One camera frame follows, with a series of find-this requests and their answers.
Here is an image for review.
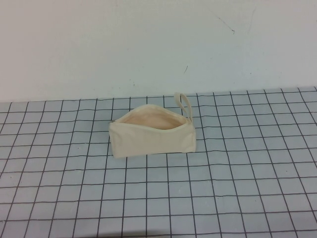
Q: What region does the cream canvas pencil case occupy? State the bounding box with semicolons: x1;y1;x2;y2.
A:
108;92;196;159

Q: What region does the grey grid table mat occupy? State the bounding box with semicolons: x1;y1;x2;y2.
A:
0;86;317;238

